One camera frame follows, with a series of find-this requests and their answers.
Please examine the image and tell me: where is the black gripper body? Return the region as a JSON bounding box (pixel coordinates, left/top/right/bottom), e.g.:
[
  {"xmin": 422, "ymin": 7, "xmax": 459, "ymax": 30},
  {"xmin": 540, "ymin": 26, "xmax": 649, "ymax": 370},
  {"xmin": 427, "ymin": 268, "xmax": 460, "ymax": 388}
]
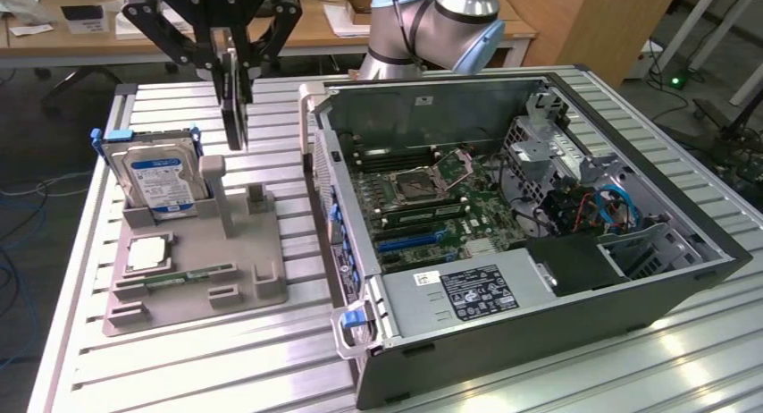
[{"xmin": 148, "ymin": 0, "xmax": 271, "ymax": 37}]

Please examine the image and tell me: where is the low profile graphics card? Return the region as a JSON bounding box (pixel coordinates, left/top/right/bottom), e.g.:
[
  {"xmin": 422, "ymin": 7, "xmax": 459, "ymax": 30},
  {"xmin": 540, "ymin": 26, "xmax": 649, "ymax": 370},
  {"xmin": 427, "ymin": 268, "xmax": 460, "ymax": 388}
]
[{"xmin": 211, "ymin": 26, "xmax": 255, "ymax": 153}]

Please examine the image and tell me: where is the plain white box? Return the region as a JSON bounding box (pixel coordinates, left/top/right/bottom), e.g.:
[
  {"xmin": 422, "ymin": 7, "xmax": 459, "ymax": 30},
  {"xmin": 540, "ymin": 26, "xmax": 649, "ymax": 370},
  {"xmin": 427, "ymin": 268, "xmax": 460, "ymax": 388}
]
[{"xmin": 163, "ymin": 10, "xmax": 198, "ymax": 37}]

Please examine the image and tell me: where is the white round container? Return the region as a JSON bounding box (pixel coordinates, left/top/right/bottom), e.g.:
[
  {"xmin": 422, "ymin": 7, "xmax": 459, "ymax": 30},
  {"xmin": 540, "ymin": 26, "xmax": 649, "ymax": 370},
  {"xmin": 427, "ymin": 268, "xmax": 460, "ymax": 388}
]
[{"xmin": 115, "ymin": 15, "xmax": 152, "ymax": 41}]

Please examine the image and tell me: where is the white paper stack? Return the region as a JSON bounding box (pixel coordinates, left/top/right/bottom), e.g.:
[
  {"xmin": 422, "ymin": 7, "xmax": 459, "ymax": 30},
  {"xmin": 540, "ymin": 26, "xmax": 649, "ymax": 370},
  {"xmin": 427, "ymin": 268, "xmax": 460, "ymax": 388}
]
[{"xmin": 324, "ymin": 4, "xmax": 372, "ymax": 38}]

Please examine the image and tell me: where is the white box black top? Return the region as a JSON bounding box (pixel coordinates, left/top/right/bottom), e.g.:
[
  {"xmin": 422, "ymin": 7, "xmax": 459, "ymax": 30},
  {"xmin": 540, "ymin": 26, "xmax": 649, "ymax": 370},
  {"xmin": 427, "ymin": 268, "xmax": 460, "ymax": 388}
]
[{"xmin": 62, "ymin": 4, "xmax": 112, "ymax": 35}]

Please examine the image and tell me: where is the black office chair base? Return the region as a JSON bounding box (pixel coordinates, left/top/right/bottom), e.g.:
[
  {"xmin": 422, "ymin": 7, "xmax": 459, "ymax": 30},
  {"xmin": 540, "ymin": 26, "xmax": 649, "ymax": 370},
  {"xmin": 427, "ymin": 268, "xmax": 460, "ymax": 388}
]
[{"xmin": 35, "ymin": 63, "xmax": 180, "ymax": 117}]

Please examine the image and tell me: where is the wooden desk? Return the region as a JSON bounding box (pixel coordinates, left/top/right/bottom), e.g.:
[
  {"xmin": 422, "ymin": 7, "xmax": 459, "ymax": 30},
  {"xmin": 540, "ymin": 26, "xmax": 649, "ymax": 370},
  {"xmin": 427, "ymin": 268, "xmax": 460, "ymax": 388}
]
[{"xmin": 0, "ymin": 0, "xmax": 538, "ymax": 70}]

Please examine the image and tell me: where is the hard drive with blue label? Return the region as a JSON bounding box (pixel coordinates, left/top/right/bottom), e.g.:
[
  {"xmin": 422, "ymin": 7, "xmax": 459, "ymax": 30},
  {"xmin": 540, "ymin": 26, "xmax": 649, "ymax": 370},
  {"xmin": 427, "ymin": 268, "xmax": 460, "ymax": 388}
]
[{"xmin": 88, "ymin": 122, "xmax": 206, "ymax": 199}]

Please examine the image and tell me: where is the clear plastic bag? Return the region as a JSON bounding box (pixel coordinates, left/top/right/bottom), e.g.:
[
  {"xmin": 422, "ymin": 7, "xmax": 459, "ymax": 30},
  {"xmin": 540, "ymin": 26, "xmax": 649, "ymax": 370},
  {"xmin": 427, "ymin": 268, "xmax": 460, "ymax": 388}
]
[{"xmin": 0, "ymin": 0, "xmax": 50, "ymax": 25}]

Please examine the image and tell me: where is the hard disk blue label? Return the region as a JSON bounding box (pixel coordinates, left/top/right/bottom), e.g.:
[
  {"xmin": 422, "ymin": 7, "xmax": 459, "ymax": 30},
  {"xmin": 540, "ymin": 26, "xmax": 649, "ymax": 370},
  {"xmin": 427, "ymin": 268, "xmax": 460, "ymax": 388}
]
[{"xmin": 106, "ymin": 138, "xmax": 211, "ymax": 221}]

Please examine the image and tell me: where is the CPU socket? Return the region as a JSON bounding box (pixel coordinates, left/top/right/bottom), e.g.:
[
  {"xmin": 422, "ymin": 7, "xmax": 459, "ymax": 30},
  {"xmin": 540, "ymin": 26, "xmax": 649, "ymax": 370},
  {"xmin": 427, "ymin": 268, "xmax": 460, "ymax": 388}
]
[{"xmin": 387, "ymin": 169, "xmax": 446, "ymax": 204}]

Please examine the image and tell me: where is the metal socket cover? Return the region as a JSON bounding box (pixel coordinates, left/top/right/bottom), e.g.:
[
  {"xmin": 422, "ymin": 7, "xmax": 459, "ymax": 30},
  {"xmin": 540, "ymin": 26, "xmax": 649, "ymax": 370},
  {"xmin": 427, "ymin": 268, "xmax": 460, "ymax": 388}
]
[{"xmin": 432, "ymin": 147, "xmax": 478, "ymax": 181}]

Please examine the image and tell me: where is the installed RAM stick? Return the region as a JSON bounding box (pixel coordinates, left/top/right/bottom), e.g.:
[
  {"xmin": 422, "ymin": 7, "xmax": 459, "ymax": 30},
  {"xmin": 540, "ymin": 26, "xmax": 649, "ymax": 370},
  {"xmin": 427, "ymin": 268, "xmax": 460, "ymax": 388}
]
[{"xmin": 380, "ymin": 198, "xmax": 470, "ymax": 224}]

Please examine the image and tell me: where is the grey parts rack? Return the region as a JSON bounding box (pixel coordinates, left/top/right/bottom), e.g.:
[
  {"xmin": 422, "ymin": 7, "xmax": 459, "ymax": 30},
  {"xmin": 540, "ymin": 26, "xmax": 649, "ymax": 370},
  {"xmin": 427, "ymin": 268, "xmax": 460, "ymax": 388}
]
[{"xmin": 102, "ymin": 153, "xmax": 291, "ymax": 339}]

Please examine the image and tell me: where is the silver CPU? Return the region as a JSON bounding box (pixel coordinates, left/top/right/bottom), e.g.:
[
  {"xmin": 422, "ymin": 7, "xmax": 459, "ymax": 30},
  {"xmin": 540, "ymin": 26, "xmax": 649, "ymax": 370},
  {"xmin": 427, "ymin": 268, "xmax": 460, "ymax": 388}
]
[{"xmin": 127, "ymin": 238, "xmax": 172, "ymax": 271}]

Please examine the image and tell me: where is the perforated metal drive cage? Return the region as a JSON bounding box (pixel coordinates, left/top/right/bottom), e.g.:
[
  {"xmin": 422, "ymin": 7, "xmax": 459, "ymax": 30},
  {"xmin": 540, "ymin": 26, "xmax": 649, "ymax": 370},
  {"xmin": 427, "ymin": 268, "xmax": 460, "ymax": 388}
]
[{"xmin": 499, "ymin": 88, "xmax": 619, "ymax": 186}]

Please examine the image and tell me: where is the green motherboard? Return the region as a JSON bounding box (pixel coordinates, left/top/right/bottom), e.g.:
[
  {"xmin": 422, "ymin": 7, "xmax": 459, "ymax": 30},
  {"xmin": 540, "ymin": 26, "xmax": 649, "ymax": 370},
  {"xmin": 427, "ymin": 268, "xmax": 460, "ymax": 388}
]
[{"xmin": 339, "ymin": 131, "xmax": 530, "ymax": 274}]

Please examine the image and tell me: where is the blue expansion slot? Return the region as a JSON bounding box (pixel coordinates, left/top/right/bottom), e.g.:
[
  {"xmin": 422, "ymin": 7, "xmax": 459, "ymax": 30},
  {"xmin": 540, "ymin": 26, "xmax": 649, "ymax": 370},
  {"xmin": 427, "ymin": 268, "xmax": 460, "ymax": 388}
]
[{"xmin": 375, "ymin": 232, "xmax": 450, "ymax": 254}]

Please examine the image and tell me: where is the wooden cabinet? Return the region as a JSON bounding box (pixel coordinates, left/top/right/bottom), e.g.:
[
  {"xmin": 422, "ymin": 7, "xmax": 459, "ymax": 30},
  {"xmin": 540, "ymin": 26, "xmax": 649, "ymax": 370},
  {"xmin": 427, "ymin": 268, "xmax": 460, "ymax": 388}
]
[{"xmin": 494, "ymin": 0, "xmax": 685, "ymax": 86}]

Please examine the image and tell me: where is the green RAM stick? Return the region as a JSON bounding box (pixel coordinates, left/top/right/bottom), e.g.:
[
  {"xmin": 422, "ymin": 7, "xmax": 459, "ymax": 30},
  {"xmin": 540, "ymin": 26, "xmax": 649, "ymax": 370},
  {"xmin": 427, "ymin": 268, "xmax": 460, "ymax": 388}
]
[{"xmin": 140, "ymin": 268, "xmax": 235, "ymax": 290}]

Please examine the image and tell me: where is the grey power supply unit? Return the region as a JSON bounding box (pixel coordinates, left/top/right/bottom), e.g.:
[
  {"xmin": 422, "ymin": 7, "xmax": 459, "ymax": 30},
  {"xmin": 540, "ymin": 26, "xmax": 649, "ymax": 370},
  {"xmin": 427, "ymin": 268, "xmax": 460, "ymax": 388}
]
[{"xmin": 379, "ymin": 247, "xmax": 559, "ymax": 338}]

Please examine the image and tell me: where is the black plastic shroud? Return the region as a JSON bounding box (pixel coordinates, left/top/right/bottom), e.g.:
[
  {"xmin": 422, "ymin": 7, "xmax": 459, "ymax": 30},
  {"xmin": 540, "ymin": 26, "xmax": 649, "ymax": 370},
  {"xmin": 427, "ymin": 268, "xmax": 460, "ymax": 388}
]
[{"xmin": 527, "ymin": 233, "xmax": 634, "ymax": 298}]

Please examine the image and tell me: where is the grey metal disk bay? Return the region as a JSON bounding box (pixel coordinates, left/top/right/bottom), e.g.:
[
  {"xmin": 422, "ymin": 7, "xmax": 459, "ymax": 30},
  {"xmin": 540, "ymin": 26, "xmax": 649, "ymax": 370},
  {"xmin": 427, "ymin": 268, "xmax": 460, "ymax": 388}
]
[{"xmin": 598, "ymin": 220, "xmax": 706, "ymax": 283}]

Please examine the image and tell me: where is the black equipment stand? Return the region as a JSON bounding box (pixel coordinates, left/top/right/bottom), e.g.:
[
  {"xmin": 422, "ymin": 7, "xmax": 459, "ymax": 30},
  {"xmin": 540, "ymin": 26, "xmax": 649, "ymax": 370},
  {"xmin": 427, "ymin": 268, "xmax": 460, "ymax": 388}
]
[{"xmin": 690, "ymin": 97, "xmax": 763, "ymax": 181}]

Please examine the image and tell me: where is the black open PC case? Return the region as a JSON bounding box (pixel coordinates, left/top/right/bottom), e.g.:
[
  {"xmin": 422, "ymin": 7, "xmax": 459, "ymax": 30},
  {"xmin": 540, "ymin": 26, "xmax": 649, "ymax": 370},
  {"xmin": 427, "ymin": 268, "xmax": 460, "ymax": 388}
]
[{"xmin": 298, "ymin": 71, "xmax": 757, "ymax": 410}]

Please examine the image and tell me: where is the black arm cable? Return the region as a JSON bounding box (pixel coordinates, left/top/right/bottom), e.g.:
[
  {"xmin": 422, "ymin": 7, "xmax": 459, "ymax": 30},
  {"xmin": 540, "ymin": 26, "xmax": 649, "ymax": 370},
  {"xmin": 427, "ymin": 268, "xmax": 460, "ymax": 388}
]
[{"xmin": 387, "ymin": 0, "xmax": 428, "ymax": 72}]

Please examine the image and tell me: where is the red wire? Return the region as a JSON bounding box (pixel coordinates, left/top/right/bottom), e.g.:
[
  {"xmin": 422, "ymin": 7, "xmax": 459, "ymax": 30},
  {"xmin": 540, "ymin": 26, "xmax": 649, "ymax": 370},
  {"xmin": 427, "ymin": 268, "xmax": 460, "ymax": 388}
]
[{"xmin": 571, "ymin": 191, "xmax": 615, "ymax": 234}]

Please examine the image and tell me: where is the white desk frame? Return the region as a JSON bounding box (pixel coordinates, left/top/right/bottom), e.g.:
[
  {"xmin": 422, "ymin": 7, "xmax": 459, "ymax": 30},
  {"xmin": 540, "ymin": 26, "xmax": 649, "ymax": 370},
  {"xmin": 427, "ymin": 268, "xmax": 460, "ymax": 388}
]
[{"xmin": 653, "ymin": 0, "xmax": 763, "ymax": 105}]

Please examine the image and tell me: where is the blue wire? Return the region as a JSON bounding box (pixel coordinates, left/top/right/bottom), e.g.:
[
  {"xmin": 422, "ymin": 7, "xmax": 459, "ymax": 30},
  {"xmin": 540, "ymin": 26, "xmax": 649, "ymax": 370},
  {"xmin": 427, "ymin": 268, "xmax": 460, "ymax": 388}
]
[{"xmin": 595, "ymin": 184, "xmax": 643, "ymax": 229}]

